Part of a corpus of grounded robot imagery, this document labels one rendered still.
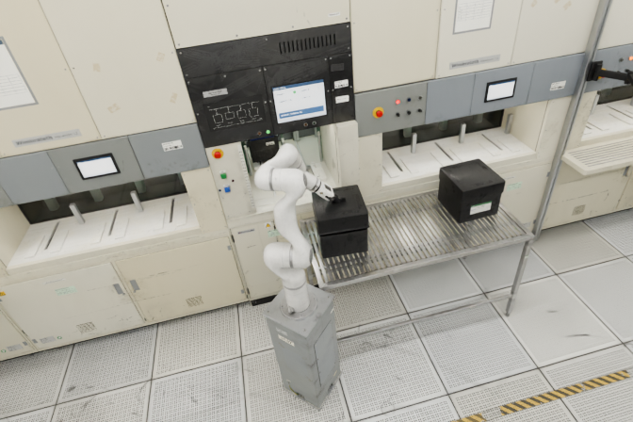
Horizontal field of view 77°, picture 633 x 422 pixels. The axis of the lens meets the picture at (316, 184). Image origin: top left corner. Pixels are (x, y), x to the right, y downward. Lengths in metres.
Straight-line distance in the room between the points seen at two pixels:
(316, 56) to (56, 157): 1.45
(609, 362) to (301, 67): 2.57
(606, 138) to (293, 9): 2.48
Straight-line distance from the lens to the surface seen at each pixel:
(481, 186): 2.55
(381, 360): 2.87
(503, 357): 3.01
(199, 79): 2.17
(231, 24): 2.10
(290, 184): 1.67
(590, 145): 3.53
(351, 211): 2.22
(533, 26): 2.74
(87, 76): 2.25
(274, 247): 1.89
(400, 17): 2.31
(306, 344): 2.15
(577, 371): 3.11
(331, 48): 2.21
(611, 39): 3.16
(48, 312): 3.28
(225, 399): 2.88
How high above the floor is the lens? 2.47
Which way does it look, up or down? 35 degrees down
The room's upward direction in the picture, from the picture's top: 7 degrees counter-clockwise
